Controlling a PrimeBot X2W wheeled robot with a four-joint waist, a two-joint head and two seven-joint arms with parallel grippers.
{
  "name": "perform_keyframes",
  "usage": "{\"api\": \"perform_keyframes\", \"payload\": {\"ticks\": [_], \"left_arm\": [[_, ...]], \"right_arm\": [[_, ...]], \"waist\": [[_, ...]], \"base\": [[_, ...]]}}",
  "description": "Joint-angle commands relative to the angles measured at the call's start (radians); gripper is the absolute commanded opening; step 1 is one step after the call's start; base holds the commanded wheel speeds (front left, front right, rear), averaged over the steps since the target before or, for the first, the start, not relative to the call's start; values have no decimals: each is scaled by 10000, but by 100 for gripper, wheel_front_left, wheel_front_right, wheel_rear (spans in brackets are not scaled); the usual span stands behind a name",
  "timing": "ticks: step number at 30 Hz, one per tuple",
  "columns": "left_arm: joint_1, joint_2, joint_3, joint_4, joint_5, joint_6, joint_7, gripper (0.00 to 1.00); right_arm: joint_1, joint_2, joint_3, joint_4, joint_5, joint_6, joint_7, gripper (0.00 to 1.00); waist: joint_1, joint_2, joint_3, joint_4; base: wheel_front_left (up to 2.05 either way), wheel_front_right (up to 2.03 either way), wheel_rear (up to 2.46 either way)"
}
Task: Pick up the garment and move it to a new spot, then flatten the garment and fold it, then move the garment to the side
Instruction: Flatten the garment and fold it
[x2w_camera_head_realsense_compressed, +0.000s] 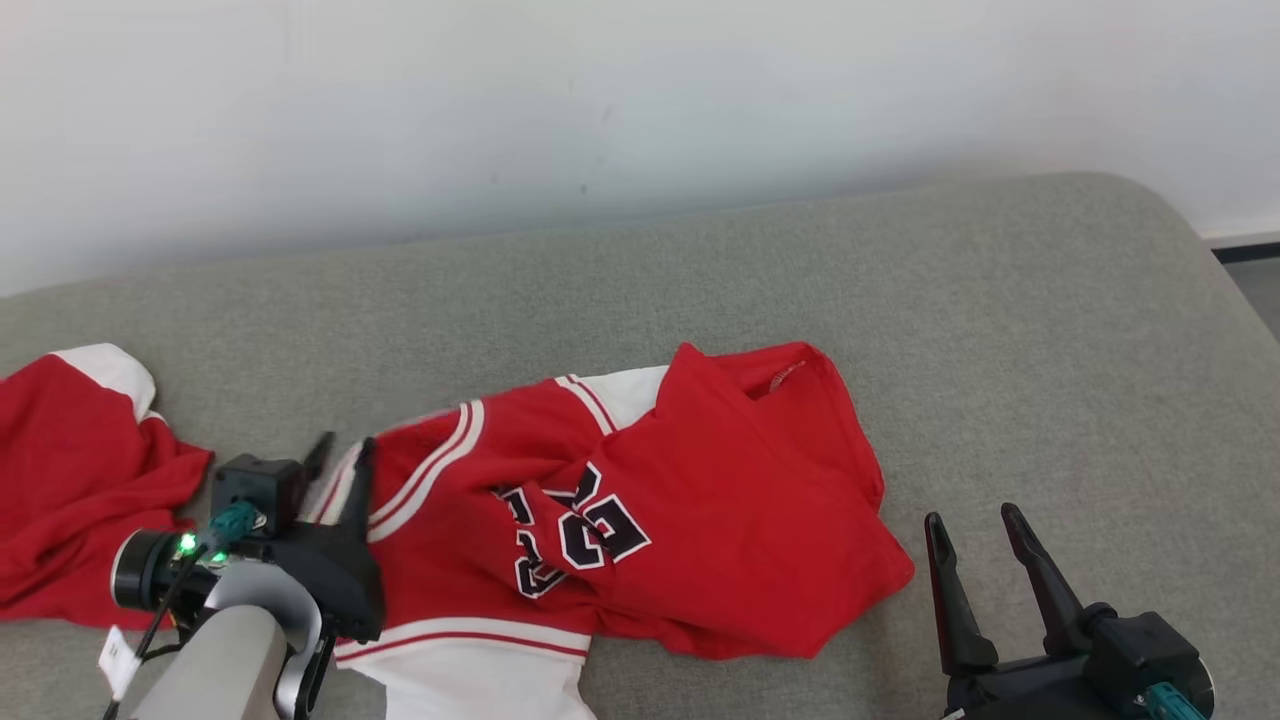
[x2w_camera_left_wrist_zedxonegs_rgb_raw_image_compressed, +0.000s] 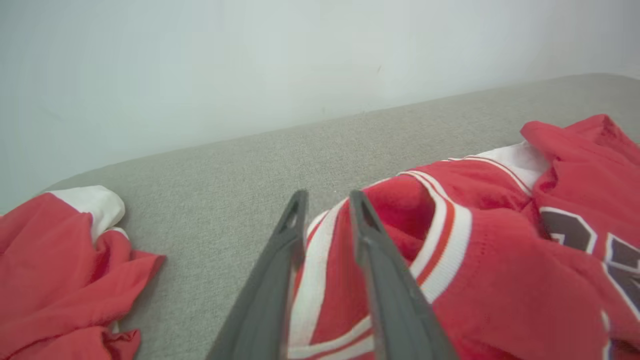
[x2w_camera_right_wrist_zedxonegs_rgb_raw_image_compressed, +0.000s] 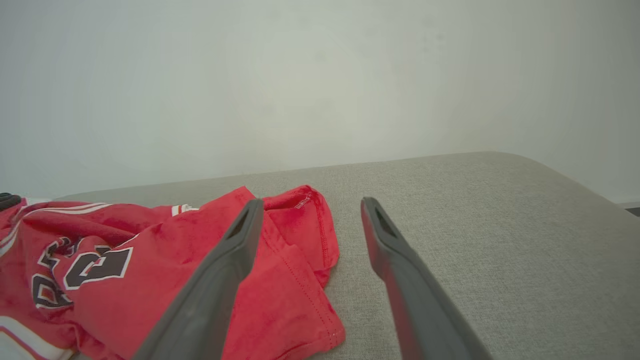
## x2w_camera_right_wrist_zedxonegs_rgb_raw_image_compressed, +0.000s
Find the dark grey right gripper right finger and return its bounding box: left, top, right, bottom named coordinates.
left=361, top=197, right=493, bottom=360

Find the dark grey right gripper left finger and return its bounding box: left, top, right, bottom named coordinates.
left=132, top=198, right=265, bottom=360

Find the red basketball jersey with number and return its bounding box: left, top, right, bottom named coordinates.
left=0, top=185, right=346, bottom=360

